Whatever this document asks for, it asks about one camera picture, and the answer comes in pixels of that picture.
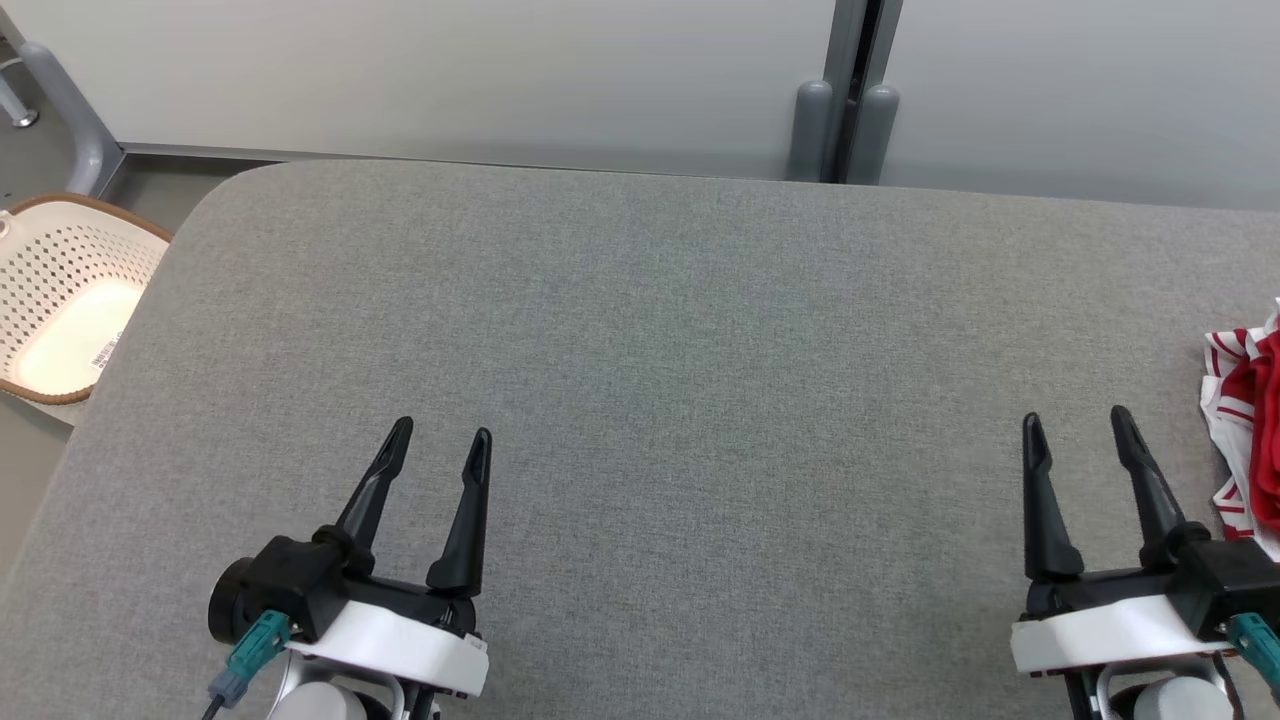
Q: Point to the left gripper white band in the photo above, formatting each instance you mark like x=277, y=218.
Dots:
x=400, y=645

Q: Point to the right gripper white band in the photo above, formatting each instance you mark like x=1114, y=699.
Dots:
x=1110, y=630

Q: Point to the red jersey with white sleeves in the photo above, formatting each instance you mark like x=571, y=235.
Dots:
x=1265, y=430

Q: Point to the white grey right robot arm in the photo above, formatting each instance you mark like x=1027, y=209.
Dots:
x=1160, y=700

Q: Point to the cream perforated laundry basket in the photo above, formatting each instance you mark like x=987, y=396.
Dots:
x=60, y=260

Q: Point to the grey furniture foot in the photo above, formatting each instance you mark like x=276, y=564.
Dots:
x=15, y=105

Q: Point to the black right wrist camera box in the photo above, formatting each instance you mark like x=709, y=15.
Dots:
x=1230, y=575

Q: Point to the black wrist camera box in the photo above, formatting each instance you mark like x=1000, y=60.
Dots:
x=1230, y=575
x=280, y=585

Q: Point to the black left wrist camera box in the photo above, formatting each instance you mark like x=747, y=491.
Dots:
x=280, y=585

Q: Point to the teal right camera connector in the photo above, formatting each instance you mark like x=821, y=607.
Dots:
x=1258, y=645

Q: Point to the teal camera connector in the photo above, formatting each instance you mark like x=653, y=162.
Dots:
x=255, y=650
x=1258, y=645

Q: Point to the teal left camera connector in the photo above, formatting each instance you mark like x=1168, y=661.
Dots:
x=255, y=650

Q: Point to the grey double partition post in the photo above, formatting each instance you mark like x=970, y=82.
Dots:
x=845, y=90

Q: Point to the grey metal frame leg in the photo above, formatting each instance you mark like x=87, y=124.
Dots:
x=80, y=130

